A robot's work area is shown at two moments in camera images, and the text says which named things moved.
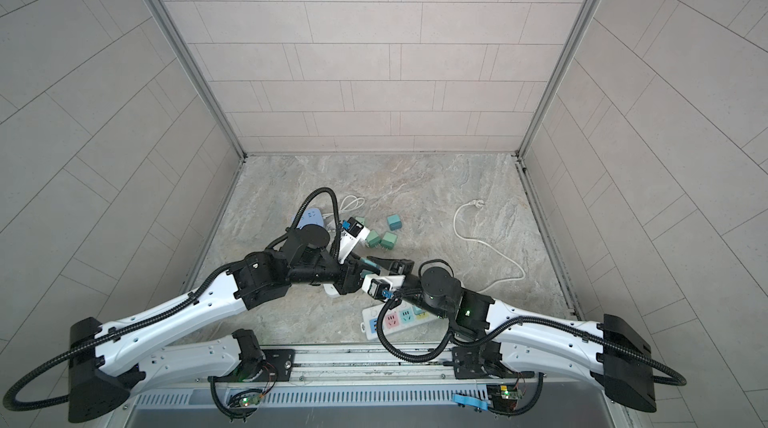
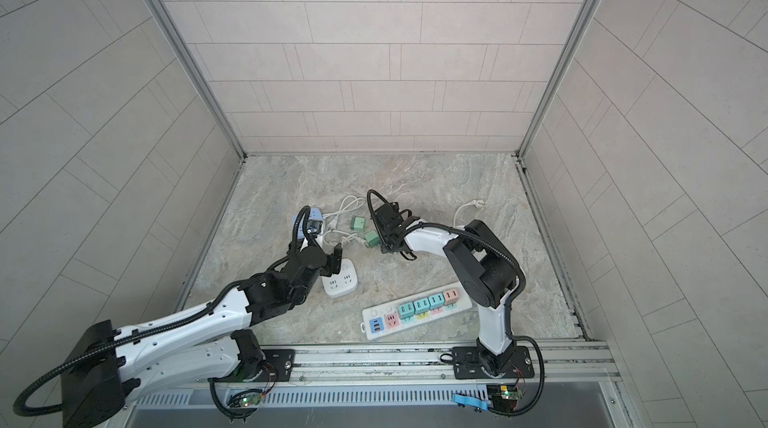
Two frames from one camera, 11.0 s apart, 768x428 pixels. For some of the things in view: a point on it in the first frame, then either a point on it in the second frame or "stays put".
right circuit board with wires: x=505 y=398 stays put
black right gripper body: x=417 y=290 → x=386 y=244
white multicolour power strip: x=399 y=317 stays put
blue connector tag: x=470 y=402 stays put
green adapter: x=373 y=239 stays put
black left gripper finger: x=398 y=267 → x=336 y=259
